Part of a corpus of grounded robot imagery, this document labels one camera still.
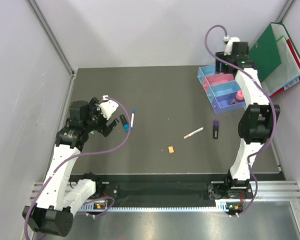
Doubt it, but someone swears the pink plastic drawer bin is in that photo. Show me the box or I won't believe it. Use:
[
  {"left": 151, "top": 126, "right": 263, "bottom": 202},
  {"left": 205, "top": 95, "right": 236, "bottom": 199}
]
[{"left": 202, "top": 73, "right": 234, "bottom": 93}]

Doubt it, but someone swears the red folder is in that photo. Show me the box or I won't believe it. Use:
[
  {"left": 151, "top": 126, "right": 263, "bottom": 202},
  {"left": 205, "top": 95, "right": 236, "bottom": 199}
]
[{"left": 262, "top": 36, "right": 300, "bottom": 98}]

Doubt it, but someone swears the orange eraser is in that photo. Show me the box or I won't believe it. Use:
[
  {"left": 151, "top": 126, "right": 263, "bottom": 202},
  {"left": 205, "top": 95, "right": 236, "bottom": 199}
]
[{"left": 168, "top": 146, "right": 174, "bottom": 154}]

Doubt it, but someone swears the purple plastic drawer bin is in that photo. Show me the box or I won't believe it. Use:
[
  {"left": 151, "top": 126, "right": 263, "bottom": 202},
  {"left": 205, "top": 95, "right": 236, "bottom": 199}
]
[{"left": 211, "top": 92, "right": 246, "bottom": 115}]

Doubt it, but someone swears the light blue drawer bin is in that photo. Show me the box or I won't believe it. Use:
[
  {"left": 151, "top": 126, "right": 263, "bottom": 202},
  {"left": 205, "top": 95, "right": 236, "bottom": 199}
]
[{"left": 206, "top": 80, "right": 241, "bottom": 102}]

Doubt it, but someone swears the aluminium cable duct rail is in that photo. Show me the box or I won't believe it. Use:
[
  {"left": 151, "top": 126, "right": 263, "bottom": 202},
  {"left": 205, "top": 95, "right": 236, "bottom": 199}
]
[{"left": 29, "top": 181, "right": 300, "bottom": 213}]

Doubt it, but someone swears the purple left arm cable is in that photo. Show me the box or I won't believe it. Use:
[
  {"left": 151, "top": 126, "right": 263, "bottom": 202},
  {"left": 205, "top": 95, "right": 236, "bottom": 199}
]
[{"left": 23, "top": 96, "right": 134, "bottom": 238}]

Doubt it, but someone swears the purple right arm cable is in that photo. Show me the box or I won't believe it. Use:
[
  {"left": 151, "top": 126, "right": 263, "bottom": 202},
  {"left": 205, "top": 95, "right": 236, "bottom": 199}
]
[{"left": 205, "top": 24, "right": 276, "bottom": 218}]

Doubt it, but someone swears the green binder folder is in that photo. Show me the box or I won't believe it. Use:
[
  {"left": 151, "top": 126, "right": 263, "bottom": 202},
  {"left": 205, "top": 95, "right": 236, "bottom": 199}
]
[{"left": 249, "top": 22, "right": 300, "bottom": 82}]

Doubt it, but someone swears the black highlighter purple cap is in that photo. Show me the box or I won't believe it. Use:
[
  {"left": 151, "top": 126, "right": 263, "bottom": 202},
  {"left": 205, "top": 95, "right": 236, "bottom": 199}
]
[{"left": 212, "top": 120, "right": 219, "bottom": 139}]

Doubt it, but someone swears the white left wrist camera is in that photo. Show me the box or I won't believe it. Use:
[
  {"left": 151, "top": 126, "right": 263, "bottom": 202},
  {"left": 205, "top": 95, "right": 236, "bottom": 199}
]
[{"left": 98, "top": 95, "right": 119, "bottom": 120}]

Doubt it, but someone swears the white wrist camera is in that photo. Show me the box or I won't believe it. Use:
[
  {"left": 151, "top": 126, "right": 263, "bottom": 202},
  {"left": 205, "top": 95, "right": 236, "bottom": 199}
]
[
  {"left": 98, "top": 95, "right": 119, "bottom": 120},
  {"left": 223, "top": 35, "right": 241, "bottom": 56}
]

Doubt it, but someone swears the black highlighter blue cap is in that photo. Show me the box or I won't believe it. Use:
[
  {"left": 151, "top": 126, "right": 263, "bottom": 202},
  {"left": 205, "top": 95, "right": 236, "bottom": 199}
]
[{"left": 119, "top": 114, "right": 130, "bottom": 132}]

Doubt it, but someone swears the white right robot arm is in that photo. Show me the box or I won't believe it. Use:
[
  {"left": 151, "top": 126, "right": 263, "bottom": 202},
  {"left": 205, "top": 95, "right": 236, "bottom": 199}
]
[{"left": 215, "top": 37, "right": 280, "bottom": 198}]

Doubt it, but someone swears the white marker pink cap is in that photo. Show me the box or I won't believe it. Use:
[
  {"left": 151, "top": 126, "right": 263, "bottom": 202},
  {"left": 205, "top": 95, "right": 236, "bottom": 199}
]
[{"left": 183, "top": 127, "right": 204, "bottom": 139}]

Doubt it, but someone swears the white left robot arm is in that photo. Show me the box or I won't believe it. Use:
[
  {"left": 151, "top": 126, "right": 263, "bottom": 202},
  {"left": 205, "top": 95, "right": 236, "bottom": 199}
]
[{"left": 22, "top": 95, "right": 119, "bottom": 238}]

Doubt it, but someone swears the white marker blue cap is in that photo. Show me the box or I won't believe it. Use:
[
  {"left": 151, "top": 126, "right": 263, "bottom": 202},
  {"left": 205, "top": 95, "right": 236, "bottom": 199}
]
[{"left": 130, "top": 109, "right": 136, "bottom": 128}]

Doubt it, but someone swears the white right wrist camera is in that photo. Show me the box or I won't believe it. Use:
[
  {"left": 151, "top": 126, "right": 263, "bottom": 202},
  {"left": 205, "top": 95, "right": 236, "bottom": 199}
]
[{"left": 223, "top": 35, "right": 241, "bottom": 56}]

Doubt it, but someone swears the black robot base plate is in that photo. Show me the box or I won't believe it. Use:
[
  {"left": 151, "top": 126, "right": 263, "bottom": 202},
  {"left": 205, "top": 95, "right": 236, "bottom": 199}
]
[{"left": 69, "top": 172, "right": 253, "bottom": 201}]

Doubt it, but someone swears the pink capped glue stick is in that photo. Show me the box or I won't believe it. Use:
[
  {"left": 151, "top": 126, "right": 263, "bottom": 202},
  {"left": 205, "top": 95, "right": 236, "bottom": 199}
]
[{"left": 231, "top": 90, "right": 244, "bottom": 105}]

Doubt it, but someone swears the translucent light blue folder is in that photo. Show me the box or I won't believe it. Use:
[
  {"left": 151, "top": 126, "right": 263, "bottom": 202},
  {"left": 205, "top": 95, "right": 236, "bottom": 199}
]
[{"left": 261, "top": 22, "right": 300, "bottom": 97}]

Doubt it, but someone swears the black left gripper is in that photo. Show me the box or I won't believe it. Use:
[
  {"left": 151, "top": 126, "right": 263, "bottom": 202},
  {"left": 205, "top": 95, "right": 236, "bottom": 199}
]
[{"left": 83, "top": 97, "right": 119, "bottom": 137}]

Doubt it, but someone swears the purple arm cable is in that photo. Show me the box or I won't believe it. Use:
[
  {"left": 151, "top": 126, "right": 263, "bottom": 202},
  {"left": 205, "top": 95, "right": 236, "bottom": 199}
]
[
  {"left": 23, "top": 96, "right": 134, "bottom": 238},
  {"left": 205, "top": 24, "right": 276, "bottom": 218}
]

